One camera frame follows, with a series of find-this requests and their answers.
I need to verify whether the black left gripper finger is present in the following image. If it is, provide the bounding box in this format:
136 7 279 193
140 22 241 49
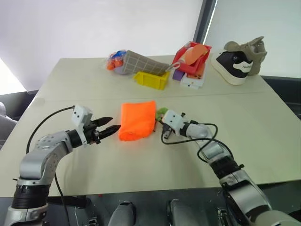
97 125 122 140
94 116 114 128

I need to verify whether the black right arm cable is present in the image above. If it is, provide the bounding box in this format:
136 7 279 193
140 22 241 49
160 112 236 166

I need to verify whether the orange fabric pouch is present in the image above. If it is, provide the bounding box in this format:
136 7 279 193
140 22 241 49
117 100 158 142

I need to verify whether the grey grid-pattern pouch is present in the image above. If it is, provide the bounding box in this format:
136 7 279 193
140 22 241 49
122 49 181 76

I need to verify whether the white and black sneaker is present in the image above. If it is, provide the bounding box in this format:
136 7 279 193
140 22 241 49
210 49 254 86

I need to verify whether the clear bag of colourful items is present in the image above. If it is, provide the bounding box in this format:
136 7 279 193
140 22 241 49
101 49 129 75

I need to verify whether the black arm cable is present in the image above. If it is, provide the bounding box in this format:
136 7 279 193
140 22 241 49
160 112 236 166
26 106 76 226

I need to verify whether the grey rounded robot leg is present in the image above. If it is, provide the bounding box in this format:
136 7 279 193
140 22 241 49
166 199 189 226
107 200 137 226

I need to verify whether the small green object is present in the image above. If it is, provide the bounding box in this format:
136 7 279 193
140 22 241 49
155 107 169 121

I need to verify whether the yellow plastic bin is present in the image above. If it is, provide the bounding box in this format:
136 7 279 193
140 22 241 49
133 70 171 91

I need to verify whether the grey-tan perforated shoe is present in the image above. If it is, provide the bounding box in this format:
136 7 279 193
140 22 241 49
223 36 268 76

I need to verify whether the white box with orange print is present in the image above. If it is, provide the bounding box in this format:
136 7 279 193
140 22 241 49
180 63 206 90

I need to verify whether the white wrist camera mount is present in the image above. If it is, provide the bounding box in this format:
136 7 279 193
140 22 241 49
163 109 187 137
71 105 94 148

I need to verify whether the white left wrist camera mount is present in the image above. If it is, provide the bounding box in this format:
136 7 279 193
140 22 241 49
71 105 94 148

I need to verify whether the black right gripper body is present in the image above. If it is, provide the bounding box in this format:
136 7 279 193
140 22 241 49
161 124 176 142

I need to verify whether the dark window frame post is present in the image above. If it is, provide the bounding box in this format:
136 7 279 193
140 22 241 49
192 0 217 46

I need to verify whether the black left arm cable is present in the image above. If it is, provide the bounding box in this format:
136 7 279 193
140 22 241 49
26 106 76 226

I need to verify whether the purple box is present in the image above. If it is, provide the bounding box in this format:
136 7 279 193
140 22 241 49
172 69 186 81

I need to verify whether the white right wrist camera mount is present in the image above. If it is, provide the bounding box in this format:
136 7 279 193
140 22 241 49
163 109 187 137

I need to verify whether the red plastic bin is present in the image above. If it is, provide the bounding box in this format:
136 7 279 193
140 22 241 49
172 41 212 74

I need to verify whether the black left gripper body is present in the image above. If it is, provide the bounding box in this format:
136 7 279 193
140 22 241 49
83 120 102 145

